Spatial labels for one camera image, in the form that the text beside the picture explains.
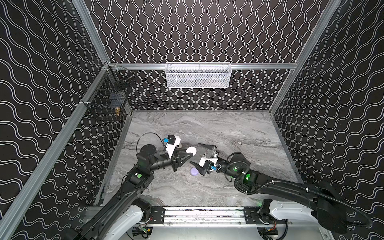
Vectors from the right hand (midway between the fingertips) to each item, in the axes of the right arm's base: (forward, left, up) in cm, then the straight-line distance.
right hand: (197, 150), depth 67 cm
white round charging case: (-1, +3, +1) cm, 3 cm away
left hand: (-3, +2, +1) cm, 4 cm away
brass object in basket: (+23, +44, +3) cm, 50 cm away
